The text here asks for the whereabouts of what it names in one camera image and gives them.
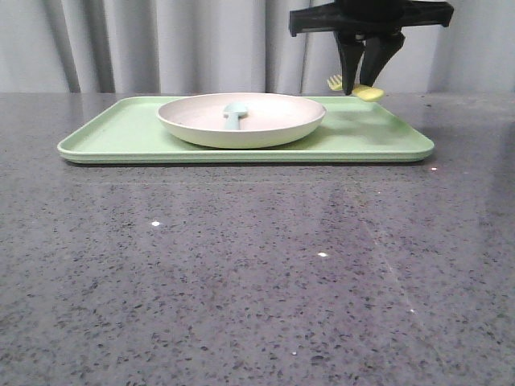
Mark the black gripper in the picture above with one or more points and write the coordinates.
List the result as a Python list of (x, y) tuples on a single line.
[(368, 18)]

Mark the yellow plastic fork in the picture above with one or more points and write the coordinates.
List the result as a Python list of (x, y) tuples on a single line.
[(366, 93)]

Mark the cream round plate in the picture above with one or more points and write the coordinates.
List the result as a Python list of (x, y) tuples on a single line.
[(272, 119)]

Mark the light blue plastic spoon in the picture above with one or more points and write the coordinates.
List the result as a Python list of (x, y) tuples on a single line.
[(233, 112)]

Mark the light green plastic tray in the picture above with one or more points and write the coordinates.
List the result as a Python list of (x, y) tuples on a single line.
[(129, 132)]

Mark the white pleated curtain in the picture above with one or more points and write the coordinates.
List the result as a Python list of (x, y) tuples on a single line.
[(183, 47)]

